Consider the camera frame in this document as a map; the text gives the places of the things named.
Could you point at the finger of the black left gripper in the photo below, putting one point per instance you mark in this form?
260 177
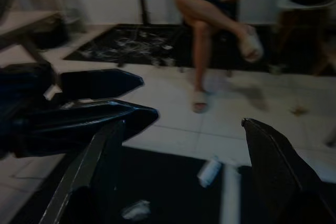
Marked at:
99 83
65 127

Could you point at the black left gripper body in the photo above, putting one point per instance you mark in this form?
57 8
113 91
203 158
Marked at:
21 87

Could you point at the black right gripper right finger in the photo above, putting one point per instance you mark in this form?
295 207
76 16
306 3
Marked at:
278 182

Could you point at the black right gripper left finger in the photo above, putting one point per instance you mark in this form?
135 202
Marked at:
86 176

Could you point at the thick white pipe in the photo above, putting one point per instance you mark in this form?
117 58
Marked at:
230 195

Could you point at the crumpled white paper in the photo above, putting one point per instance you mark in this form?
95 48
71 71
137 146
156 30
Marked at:
136 209

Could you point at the black bag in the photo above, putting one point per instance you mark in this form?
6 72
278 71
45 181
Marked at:
52 35

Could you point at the wooden table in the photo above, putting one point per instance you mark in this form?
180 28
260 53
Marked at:
21 24

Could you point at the white plastic bottle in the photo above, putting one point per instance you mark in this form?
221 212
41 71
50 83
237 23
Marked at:
210 171

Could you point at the large black floor mat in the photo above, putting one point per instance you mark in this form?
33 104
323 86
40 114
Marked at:
162 187

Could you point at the beige slipper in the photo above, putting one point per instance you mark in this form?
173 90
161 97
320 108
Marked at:
252 45
200 103

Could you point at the seated person dark dress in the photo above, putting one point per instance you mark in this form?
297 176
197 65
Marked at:
199 16

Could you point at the white shell chair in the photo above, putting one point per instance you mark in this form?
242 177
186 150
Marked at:
302 3

